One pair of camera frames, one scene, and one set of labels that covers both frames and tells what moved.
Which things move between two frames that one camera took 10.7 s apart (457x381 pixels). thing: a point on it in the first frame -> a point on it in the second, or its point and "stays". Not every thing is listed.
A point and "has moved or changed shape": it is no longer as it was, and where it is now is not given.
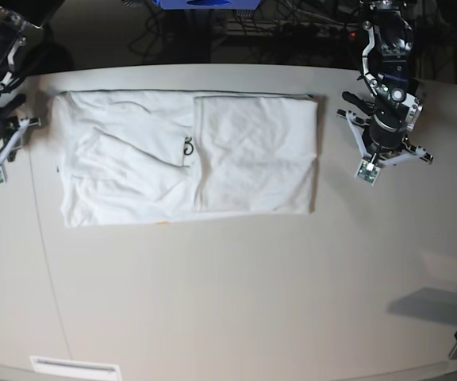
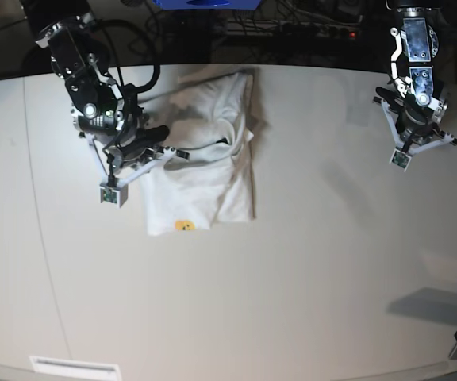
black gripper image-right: [388, 124] -> [415, 121]
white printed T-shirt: [134, 157] has moved or changed shape
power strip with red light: [318, 32] stays
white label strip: [76, 369] stays
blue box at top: [207, 4] stays
